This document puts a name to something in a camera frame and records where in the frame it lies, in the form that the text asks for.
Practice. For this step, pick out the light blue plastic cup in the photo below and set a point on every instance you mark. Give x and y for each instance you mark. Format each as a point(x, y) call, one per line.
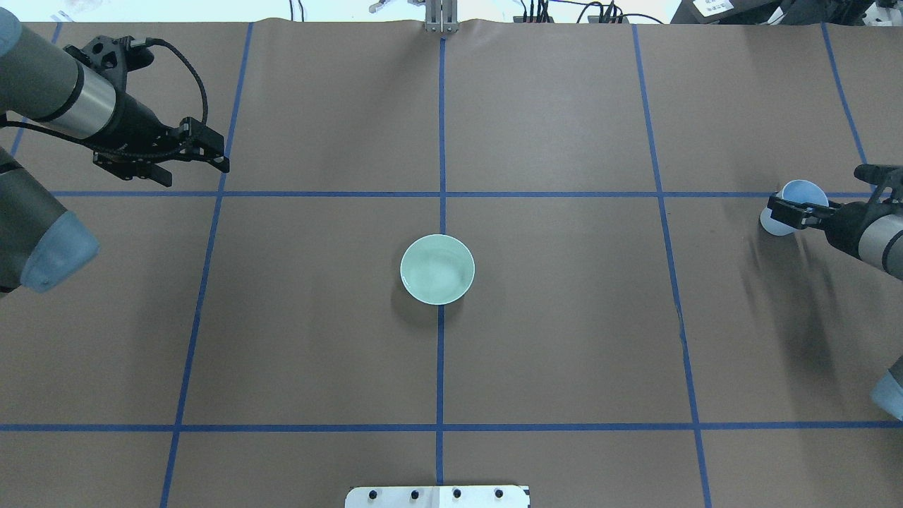
point(793, 203)

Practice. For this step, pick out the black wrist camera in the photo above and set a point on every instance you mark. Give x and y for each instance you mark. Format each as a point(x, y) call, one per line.
point(886, 180)
point(113, 54)

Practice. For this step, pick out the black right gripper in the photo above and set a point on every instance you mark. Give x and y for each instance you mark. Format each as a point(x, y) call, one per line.
point(849, 220)

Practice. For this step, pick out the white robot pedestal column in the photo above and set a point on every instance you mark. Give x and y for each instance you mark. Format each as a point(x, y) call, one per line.
point(440, 496)

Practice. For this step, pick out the dark box with label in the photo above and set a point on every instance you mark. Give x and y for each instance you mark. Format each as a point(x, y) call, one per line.
point(728, 13)

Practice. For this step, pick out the mint green bowl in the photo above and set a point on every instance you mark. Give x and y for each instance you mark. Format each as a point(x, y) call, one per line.
point(437, 269)

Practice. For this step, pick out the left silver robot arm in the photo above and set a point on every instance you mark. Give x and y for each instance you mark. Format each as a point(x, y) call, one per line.
point(77, 95)

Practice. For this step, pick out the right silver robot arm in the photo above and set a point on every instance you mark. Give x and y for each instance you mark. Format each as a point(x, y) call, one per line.
point(838, 322)

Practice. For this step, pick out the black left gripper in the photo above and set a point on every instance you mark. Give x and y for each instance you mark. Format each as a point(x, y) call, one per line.
point(139, 118)

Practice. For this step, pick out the aluminium frame post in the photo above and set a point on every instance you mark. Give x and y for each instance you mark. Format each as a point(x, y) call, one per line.
point(441, 16)

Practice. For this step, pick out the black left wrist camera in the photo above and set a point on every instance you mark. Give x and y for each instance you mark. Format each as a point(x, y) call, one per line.
point(113, 54)

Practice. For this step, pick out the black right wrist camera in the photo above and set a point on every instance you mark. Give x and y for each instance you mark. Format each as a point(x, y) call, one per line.
point(886, 180)

